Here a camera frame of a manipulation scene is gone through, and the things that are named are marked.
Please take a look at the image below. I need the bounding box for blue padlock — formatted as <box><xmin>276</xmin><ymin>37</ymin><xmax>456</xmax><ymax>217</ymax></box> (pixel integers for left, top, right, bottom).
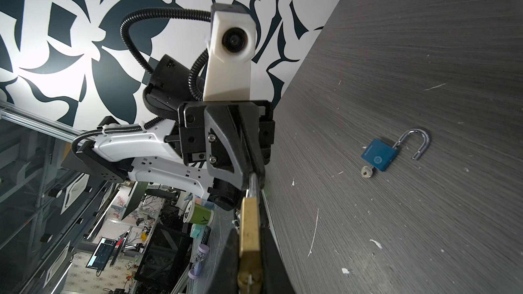
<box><xmin>360</xmin><ymin>128</ymin><xmax>431</xmax><ymax>178</ymax></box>

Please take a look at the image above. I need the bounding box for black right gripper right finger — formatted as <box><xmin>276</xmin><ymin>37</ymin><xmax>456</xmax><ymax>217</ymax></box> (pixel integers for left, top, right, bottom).
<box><xmin>260</xmin><ymin>227</ymin><xmax>296</xmax><ymax>294</ymax></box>

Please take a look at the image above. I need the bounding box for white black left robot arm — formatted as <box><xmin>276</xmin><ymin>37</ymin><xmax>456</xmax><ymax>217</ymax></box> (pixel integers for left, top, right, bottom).
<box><xmin>64</xmin><ymin>52</ymin><xmax>275</xmax><ymax>210</ymax></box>

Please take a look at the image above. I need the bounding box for brass padlock with key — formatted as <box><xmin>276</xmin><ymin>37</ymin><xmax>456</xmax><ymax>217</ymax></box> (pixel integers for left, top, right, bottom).
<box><xmin>237</xmin><ymin>174</ymin><xmax>263</xmax><ymax>293</ymax></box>

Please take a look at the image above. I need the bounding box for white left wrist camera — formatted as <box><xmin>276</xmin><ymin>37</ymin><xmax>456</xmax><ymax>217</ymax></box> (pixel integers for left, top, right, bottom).
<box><xmin>203</xmin><ymin>3</ymin><xmax>256</xmax><ymax>102</ymax></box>

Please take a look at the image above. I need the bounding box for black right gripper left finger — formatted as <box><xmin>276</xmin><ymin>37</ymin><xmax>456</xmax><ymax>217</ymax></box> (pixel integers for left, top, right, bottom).
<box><xmin>206</xmin><ymin>229</ymin><xmax>239</xmax><ymax>294</ymax></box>

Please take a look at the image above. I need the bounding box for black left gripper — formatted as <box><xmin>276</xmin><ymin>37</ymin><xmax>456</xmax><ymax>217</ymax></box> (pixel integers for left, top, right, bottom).
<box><xmin>177</xmin><ymin>100</ymin><xmax>275</xmax><ymax>191</ymax></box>

